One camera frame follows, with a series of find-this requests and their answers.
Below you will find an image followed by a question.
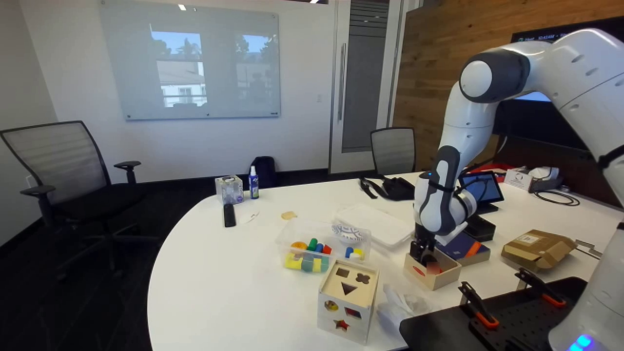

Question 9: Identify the grey mesh office chair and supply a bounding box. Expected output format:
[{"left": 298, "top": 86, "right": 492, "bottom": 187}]
[
  {"left": 0, "top": 120, "right": 159, "bottom": 284},
  {"left": 369, "top": 127, "right": 417, "bottom": 177}
]

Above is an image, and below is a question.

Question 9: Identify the clear plastic bag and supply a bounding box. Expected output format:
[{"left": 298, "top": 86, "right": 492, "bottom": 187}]
[{"left": 376, "top": 285, "right": 432, "bottom": 338}]

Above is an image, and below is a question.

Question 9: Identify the black bag with strap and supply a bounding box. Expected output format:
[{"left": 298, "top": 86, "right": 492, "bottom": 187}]
[{"left": 358, "top": 175, "right": 416, "bottom": 202}]

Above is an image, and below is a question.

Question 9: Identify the small white box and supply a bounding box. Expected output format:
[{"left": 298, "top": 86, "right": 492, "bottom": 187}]
[{"left": 504, "top": 167, "right": 535, "bottom": 192}]

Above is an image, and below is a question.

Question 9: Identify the door handle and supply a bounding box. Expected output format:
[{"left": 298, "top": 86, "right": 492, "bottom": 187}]
[{"left": 337, "top": 42, "right": 347, "bottom": 123}]

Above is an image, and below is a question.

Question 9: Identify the cardboard box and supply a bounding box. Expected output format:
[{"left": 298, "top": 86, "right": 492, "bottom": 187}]
[{"left": 501, "top": 229, "right": 579, "bottom": 273}]

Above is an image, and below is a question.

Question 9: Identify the black clamp with orange tips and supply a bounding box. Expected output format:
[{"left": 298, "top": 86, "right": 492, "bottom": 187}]
[
  {"left": 458, "top": 281, "right": 501, "bottom": 330},
  {"left": 515, "top": 267, "right": 568, "bottom": 308}
]

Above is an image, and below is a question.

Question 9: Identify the glass whiteboard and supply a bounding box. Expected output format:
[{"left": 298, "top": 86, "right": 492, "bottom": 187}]
[{"left": 98, "top": 0, "right": 282, "bottom": 121}]

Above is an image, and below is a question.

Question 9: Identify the small open wooden box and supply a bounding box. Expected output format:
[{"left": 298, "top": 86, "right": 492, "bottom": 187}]
[{"left": 403, "top": 248, "right": 462, "bottom": 292}]

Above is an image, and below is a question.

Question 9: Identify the red flat object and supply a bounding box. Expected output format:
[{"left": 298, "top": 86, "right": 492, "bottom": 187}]
[{"left": 467, "top": 163, "right": 513, "bottom": 177}]

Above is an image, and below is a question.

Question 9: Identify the metal bracket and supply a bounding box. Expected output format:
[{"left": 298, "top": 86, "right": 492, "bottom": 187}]
[{"left": 575, "top": 238, "right": 605, "bottom": 260}]

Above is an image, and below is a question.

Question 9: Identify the tablet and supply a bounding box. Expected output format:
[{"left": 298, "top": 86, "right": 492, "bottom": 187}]
[{"left": 458, "top": 170, "right": 506, "bottom": 215}]

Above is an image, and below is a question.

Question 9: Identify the black cable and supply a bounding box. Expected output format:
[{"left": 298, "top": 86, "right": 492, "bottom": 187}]
[{"left": 533, "top": 190, "right": 581, "bottom": 207}]

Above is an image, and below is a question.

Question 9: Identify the black backpack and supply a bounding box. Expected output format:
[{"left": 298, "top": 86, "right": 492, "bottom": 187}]
[{"left": 251, "top": 156, "right": 280, "bottom": 190}]

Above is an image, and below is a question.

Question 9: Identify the wall monitor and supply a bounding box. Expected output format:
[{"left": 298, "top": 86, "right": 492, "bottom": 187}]
[{"left": 492, "top": 16, "right": 624, "bottom": 152}]

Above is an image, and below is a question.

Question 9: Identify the clear plastic lid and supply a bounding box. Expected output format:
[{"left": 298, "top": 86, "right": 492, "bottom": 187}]
[{"left": 335, "top": 203, "right": 415, "bottom": 249}]

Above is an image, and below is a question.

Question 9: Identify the white blue patterned bowl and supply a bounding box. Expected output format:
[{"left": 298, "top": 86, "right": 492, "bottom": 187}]
[{"left": 331, "top": 223, "right": 365, "bottom": 245}]

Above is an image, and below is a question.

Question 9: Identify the tissue box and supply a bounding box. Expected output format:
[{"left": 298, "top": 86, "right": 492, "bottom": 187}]
[{"left": 214, "top": 175, "right": 245, "bottom": 206}]

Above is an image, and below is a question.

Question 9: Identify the clear plastic box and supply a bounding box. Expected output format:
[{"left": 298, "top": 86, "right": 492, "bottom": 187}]
[{"left": 275, "top": 219, "right": 372, "bottom": 274}]

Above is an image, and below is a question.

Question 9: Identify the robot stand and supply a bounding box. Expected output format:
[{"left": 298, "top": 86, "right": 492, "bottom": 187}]
[{"left": 399, "top": 276, "right": 588, "bottom": 351}]

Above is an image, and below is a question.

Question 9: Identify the door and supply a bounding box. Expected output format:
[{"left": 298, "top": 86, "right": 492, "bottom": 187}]
[{"left": 329, "top": 0, "right": 406, "bottom": 175}]

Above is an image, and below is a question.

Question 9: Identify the dark blue notebook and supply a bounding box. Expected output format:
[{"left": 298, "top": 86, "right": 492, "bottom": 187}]
[{"left": 435, "top": 231, "right": 492, "bottom": 268}]

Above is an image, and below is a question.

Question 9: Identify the white grey device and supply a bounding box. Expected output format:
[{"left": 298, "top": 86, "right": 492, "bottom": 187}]
[{"left": 528, "top": 166, "right": 565, "bottom": 194}]

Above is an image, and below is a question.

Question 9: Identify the black box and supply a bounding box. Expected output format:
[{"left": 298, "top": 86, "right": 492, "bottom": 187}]
[{"left": 463, "top": 214, "right": 497, "bottom": 243}]

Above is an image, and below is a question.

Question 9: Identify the wooden shape sorter cube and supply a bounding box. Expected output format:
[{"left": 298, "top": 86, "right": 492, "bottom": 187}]
[{"left": 317, "top": 259, "right": 380, "bottom": 346}]

